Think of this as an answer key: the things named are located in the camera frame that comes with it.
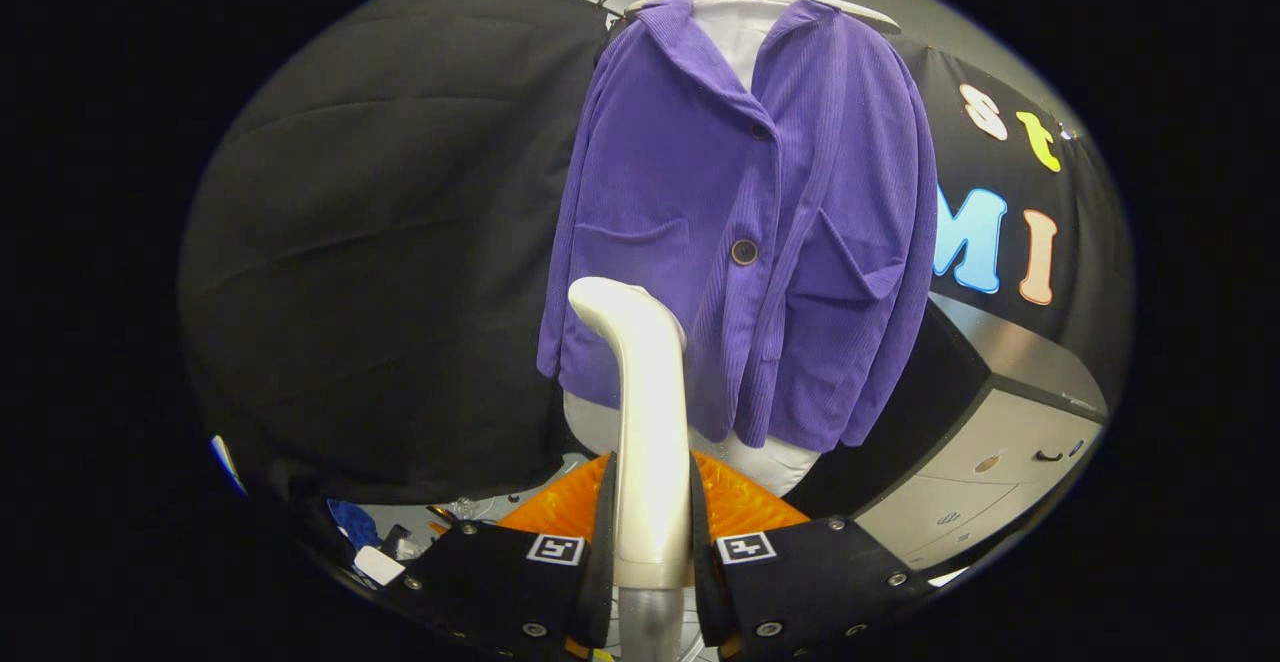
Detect white mannequin torso form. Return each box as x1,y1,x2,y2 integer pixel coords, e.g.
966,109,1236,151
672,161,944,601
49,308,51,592
562,0,823,498

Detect small white object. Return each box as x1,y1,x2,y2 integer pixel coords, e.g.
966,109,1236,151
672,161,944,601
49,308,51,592
353,545,406,586

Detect white garment steamer with hose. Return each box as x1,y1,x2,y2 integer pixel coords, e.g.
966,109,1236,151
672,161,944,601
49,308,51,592
567,277,696,662

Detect plain black side cloth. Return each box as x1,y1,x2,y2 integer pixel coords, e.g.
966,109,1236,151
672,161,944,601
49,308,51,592
180,0,641,505

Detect small blue object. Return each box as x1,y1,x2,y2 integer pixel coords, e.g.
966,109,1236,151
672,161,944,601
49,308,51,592
328,499,383,551

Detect grey cabinet with dark top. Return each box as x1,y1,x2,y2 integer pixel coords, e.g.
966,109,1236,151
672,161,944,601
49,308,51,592
790,292,1109,573

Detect black backdrop cloth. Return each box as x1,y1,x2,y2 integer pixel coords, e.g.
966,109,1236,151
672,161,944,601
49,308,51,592
890,37,1137,373

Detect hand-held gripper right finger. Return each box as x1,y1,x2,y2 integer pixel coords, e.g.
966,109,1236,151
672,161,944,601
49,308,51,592
690,450,941,662

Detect purple corduroy jacket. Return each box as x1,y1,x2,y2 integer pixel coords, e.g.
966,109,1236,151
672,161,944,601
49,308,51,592
537,0,939,453

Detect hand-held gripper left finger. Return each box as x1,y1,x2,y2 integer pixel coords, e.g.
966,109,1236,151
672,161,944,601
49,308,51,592
400,452,619,662

